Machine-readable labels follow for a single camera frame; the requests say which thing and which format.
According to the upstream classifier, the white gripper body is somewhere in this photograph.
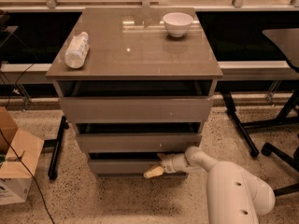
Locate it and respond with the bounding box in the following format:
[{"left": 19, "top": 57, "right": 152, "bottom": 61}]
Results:
[{"left": 161, "top": 153, "right": 189, "bottom": 174}]

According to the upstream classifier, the grey bottom drawer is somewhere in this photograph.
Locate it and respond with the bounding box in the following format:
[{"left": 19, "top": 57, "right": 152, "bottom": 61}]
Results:
[{"left": 88, "top": 160, "right": 159, "bottom": 176}]

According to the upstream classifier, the grey drawer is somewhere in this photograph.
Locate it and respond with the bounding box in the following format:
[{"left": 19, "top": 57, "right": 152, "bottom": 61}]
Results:
[
  {"left": 76, "top": 133, "right": 202, "bottom": 153},
  {"left": 60, "top": 97, "right": 212, "bottom": 123},
  {"left": 88, "top": 160, "right": 159, "bottom": 176}
]

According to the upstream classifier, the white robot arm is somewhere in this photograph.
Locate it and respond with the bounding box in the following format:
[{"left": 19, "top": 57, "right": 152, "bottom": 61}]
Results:
[{"left": 143, "top": 147, "right": 276, "bottom": 224}]

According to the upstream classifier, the grey top drawer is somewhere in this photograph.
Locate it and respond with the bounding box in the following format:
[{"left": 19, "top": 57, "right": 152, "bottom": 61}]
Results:
[{"left": 60, "top": 97, "right": 212, "bottom": 123}]

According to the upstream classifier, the grey middle drawer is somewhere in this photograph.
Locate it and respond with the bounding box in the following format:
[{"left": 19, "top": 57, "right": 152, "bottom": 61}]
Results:
[{"left": 76, "top": 133, "right": 202, "bottom": 153}]

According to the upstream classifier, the grey drawer cabinet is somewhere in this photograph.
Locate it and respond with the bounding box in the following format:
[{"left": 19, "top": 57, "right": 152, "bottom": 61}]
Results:
[{"left": 46, "top": 7, "right": 224, "bottom": 180}]

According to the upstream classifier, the open cardboard box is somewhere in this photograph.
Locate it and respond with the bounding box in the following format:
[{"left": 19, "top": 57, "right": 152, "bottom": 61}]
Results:
[{"left": 0, "top": 107, "right": 44, "bottom": 205}]

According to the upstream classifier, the black left table leg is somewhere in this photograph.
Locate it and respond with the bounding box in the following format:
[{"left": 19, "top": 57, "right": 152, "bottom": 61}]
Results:
[{"left": 48, "top": 116, "right": 69, "bottom": 180}]

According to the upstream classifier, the black table leg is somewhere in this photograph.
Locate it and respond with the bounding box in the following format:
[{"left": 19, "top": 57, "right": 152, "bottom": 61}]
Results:
[
  {"left": 48, "top": 116, "right": 69, "bottom": 180},
  {"left": 221, "top": 90, "right": 299, "bottom": 158}
]

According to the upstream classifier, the black right table leg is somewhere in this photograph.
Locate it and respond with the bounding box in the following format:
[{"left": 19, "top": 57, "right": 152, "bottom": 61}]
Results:
[{"left": 221, "top": 90, "right": 299, "bottom": 158}]

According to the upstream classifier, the white ceramic bowl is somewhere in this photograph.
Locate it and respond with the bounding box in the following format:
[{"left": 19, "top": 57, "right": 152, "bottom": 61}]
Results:
[{"left": 163, "top": 12, "right": 193, "bottom": 37}]

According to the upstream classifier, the clear plastic bottle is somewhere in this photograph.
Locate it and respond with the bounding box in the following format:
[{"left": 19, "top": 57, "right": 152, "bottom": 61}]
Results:
[{"left": 64, "top": 32, "right": 90, "bottom": 69}]

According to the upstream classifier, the black floor cable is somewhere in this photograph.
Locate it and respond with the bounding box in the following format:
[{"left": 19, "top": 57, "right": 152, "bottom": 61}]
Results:
[{"left": 0, "top": 125, "right": 57, "bottom": 224}]

